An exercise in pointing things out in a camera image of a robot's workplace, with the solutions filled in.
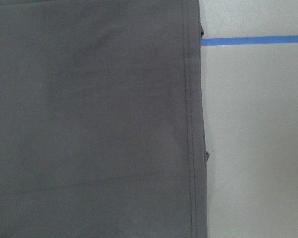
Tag blue tape grid lines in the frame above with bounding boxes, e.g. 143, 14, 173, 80
201, 35, 298, 46

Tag dark brown t-shirt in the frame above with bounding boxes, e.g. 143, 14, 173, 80
0, 0, 208, 238

